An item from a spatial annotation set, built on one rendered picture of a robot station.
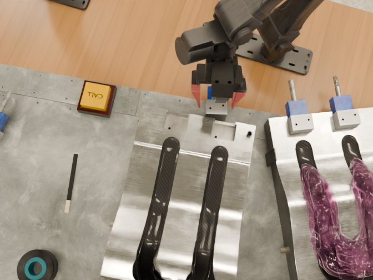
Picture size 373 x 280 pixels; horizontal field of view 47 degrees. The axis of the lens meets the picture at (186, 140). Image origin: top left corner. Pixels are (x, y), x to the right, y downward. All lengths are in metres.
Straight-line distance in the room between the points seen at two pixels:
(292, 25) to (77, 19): 0.56
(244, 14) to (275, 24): 0.19
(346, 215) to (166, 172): 0.39
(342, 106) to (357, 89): 0.12
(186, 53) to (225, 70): 0.09
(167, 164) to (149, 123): 0.10
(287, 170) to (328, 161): 0.10
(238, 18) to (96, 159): 0.47
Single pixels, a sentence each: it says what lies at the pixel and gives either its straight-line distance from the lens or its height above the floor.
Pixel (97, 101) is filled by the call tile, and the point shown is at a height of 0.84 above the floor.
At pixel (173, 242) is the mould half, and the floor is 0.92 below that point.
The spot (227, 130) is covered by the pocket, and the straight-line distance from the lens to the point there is 0.98.
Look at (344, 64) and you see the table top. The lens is 1.19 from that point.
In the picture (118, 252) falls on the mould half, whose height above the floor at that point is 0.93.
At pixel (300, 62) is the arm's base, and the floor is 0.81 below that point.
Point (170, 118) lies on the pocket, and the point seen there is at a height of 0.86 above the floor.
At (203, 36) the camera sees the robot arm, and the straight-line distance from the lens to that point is 0.85.
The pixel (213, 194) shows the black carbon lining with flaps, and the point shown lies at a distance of 0.93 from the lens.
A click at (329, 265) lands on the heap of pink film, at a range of 0.96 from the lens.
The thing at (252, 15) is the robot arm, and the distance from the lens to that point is 0.82.
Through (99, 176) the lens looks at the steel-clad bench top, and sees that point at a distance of 1.03.
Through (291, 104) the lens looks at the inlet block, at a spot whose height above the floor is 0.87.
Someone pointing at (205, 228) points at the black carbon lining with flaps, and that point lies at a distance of 0.91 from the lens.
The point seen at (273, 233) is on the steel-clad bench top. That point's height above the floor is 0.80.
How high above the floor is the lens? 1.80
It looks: 75 degrees down
